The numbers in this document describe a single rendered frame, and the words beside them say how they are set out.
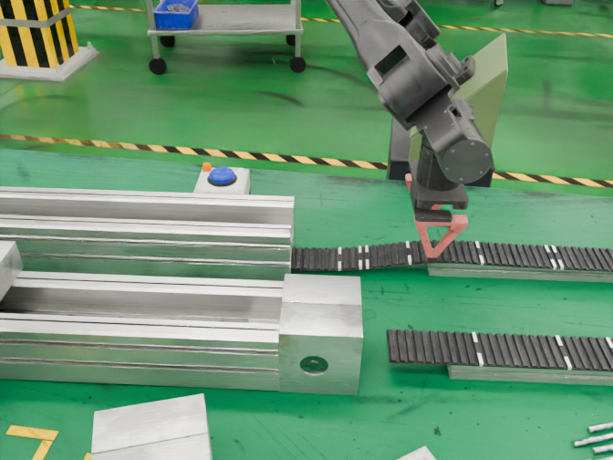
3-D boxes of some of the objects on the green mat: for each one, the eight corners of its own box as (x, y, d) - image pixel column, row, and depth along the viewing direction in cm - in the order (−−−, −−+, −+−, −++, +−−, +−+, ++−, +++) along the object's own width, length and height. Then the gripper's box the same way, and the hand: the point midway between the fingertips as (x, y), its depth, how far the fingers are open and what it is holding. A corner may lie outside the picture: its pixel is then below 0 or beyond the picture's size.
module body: (294, 242, 92) (294, 195, 87) (289, 284, 84) (289, 235, 79) (-211, 223, 94) (-239, 176, 89) (-263, 263, 86) (-297, 214, 81)
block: (354, 319, 78) (359, 263, 72) (357, 395, 68) (363, 337, 62) (286, 317, 78) (285, 260, 73) (279, 392, 68) (277, 333, 63)
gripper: (481, 166, 70) (460, 267, 79) (462, 121, 80) (444, 216, 89) (423, 164, 70) (409, 266, 79) (411, 120, 80) (400, 215, 89)
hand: (428, 235), depth 84 cm, fingers open, 8 cm apart
